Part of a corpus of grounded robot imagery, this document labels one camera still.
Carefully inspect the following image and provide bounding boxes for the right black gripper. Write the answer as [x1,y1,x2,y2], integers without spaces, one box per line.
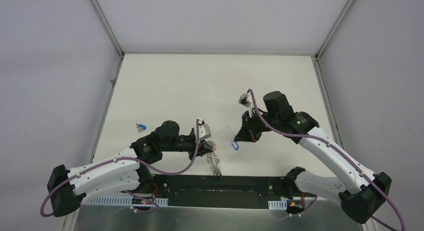
[234,108,280,143]

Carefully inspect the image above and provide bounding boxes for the round metal keyring disc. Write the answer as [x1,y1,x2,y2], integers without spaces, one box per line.
[206,140,222,179]

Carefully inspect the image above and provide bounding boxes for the blue tagged key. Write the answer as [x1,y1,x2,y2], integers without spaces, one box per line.
[230,140,239,151]
[136,123,146,133]

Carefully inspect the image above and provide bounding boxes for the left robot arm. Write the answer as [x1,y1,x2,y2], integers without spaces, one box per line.
[40,119,214,217]

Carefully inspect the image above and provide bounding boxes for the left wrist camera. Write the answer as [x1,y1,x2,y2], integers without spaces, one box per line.
[194,118,212,141]

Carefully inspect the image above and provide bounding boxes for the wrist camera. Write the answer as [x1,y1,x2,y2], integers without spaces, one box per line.
[194,118,212,141]
[238,92,252,108]

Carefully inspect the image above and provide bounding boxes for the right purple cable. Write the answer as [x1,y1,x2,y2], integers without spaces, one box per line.
[246,88,407,231]

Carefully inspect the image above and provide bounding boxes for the purple cable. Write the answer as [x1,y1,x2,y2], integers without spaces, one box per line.
[246,88,407,231]
[40,118,201,218]

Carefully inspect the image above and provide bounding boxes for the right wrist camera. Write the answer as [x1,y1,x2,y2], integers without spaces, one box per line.
[238,92,252,108]

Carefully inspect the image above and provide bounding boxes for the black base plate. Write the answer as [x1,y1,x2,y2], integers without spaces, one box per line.
[120,174,317,210]

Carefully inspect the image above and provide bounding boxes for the right white cable duct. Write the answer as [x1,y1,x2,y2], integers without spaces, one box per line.
[267,199,288,211]

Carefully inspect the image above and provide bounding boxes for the white cable duct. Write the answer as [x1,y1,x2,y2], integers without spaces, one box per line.
[84,195,155,207]
[267,199,288,211]

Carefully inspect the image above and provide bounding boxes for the left white cable duct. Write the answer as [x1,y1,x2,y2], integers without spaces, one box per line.
[84,195,155,207]

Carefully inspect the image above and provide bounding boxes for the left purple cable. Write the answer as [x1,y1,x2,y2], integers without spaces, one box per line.
[40,118,201,218]

